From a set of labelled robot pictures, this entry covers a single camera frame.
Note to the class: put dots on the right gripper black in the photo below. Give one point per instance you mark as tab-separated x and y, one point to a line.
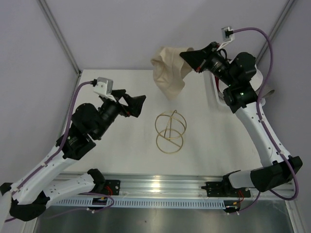
200	59

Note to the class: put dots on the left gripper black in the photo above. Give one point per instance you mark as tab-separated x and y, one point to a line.
135	103

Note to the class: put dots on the beige bucket hat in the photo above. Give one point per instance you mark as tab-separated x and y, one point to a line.
170	70

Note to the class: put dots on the gold wire hat stand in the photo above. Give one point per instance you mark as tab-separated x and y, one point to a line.
170	127

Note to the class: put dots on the white bucket hat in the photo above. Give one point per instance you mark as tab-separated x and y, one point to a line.
257	80

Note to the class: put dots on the grey bucket hat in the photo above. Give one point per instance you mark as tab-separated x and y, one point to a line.
266	91

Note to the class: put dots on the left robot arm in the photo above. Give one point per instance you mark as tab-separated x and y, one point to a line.
32	195

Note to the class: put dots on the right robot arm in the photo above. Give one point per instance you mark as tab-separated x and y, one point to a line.
278	165

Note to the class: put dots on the white plastic basket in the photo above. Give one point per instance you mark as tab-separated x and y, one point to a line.
215	83

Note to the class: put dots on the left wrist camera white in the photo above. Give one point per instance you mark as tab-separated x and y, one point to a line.
103	88

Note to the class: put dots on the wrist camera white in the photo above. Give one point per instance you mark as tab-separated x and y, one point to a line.
228	36
103	88

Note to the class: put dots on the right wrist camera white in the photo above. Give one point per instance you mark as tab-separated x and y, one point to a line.
228	36

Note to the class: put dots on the aluminium mounting rail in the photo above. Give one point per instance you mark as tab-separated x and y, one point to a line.
164	186

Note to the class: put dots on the slotted cable duct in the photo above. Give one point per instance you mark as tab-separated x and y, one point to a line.
142	203

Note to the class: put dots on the left aluminium frame post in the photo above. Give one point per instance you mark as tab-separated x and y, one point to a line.
58	34

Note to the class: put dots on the aluminium frame post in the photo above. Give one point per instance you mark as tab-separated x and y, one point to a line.
58	34
277	26

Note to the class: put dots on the right aluminium frame post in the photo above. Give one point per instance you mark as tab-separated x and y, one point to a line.
277	26

